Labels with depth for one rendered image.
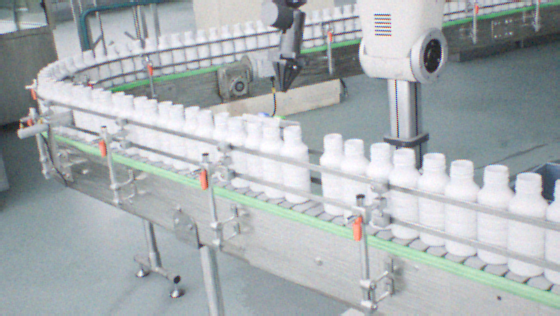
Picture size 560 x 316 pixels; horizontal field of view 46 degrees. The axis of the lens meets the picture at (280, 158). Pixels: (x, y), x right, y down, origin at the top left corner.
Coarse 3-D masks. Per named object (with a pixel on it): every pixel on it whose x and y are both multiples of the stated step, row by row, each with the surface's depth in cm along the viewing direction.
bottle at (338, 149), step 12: (324, 144) 135; (336, 144) 133; (324, 156) 135; (336, 156) 134; (336, 168) 134; (324, 180) 136; (336, 180) 134; (324, 192) 137; (336, 192) 135; (324, 204) 138
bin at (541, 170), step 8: (536, 168) 164; (544, 168) 167; (552, 168) 166; (544, 176) 167; (552, 176) 167; (512, 184) 156; (544, 184) 168; (552, 184) 168; (544, 192) 169; (552, 192) 168; (552, 200) 169
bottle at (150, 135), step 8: (144, 104) 179; (152, 104) 178; (152, 112) 179; (144, 120) 179; (152, 120) 178; (144, 128) 180; (152, 136) 180; (152, 144) 181; (152, 160) 183; (160, 160) 182
